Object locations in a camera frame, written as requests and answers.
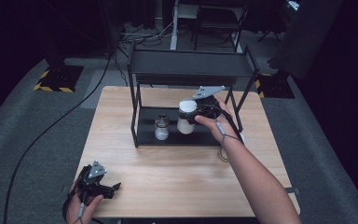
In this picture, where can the person's left hand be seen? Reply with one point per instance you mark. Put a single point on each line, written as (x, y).
(80, 208)

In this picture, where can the person's right hand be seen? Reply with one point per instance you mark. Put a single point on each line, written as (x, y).
(220, 124)

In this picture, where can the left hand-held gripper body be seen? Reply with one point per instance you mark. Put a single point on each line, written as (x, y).
(91, 180)

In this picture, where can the black yellow-striped stand base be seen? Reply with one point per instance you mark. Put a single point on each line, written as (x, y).
(275, 87)
(60, 77)

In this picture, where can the dark grey panel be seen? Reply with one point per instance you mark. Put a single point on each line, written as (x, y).
(304, 37)

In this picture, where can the white metal stand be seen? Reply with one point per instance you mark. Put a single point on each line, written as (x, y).
(174, 28)

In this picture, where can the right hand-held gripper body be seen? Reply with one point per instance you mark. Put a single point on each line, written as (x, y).
(208, 105)

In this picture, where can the black folding chair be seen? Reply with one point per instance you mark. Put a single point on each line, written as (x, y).
(220, 21)

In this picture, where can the silver-lid glass jar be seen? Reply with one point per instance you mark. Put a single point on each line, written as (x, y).
(162, 127)

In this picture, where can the black two-tier metal rack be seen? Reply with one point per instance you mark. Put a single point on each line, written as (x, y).
(183, 68)

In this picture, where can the white-lid jar yellow contents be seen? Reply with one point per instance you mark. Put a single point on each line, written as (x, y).
(223, 157)

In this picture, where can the white-lid jar white contents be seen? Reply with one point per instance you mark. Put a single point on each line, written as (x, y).
(188, 107)

